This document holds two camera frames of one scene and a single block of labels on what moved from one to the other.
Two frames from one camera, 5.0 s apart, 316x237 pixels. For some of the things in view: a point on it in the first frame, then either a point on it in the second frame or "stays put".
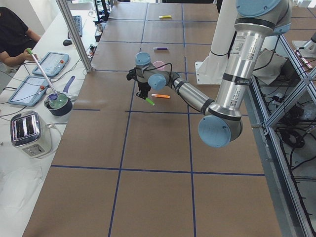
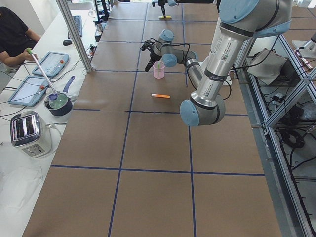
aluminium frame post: (74, 34) stays put
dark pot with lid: (59, 104) stays put
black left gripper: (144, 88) to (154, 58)
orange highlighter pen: (160, 96) stays put
